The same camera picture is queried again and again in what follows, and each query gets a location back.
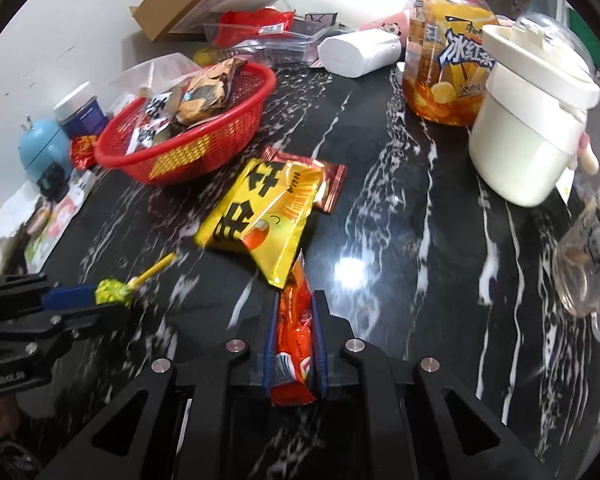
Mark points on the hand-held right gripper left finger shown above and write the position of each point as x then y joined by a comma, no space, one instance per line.
270,345

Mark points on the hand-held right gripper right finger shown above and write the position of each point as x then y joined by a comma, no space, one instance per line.
321,345

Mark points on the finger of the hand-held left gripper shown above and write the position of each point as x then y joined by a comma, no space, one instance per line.
80,321
72,296

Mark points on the red orange snack packet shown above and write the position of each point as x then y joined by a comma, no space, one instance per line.
292,355

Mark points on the yellow green lollipop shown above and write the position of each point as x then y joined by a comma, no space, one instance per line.
111,291

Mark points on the yellow snack packet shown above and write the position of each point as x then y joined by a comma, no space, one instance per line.
260,220

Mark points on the red plastic basket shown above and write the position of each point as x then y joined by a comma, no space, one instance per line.
205,145

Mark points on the tan snack packet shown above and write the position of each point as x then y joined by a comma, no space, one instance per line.
220,74

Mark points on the pink white flat packet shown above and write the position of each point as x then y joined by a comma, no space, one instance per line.
55,220

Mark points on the white crumpled tissue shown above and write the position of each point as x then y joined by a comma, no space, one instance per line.
7,212

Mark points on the red candy wrappers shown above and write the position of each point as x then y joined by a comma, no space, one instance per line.
82,152

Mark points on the light blue round gadget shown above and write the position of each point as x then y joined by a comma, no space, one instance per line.
42,147

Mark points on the brown foil snack packet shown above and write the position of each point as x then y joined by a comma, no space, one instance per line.
330,180

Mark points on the blue jar white lid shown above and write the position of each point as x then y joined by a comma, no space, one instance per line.
82,112

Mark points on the yellow round object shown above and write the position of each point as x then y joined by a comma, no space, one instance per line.
203,55

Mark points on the glass mug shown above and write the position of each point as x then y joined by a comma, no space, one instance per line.
587,255

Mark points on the printed paper card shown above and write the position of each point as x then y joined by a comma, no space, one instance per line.
567,185

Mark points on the white ceramic jar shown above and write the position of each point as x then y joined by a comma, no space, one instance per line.
525,130

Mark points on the white tissue roll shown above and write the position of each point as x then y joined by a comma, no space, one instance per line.
360,50

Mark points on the clear plastic container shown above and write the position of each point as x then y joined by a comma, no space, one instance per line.
280,45

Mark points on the iced tea bottle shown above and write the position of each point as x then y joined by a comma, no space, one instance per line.
445,60

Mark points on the pink panda cup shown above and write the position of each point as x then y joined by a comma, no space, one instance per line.
385,25

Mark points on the glass dome lid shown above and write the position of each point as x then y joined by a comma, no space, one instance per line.
555,35

